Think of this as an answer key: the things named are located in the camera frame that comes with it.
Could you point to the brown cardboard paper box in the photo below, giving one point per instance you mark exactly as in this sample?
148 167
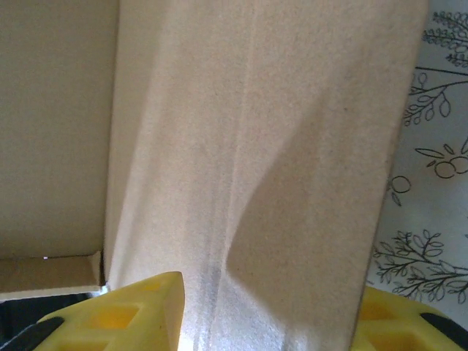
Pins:
256 146

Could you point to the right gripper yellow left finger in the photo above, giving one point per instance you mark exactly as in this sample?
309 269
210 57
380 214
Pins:
120 321

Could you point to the floral printed tablecloth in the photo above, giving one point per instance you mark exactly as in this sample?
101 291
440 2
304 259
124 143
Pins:
438 146

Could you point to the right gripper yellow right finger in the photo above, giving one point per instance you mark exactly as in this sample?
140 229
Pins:
402 325

